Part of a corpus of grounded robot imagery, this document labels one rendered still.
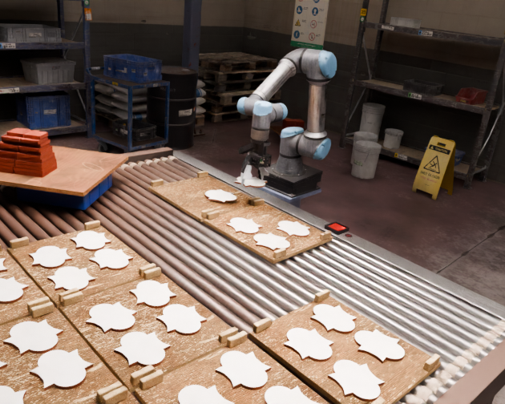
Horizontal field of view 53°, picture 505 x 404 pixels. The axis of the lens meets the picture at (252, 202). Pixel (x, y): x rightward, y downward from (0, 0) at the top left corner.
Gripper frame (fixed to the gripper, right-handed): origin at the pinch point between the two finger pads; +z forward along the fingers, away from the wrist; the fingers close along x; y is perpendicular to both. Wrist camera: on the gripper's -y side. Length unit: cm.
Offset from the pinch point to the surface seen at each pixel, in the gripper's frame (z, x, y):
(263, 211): 12.1, 2.7, 7.2
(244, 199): 12.2, 3.8, -6.6
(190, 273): 14, -53, 31
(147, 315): 12, -79, 46
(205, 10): -38, 348, -507
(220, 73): 38, 311, -412
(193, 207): 12.4, -21.8, -11.3
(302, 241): 11.8, -3.7, 37.1
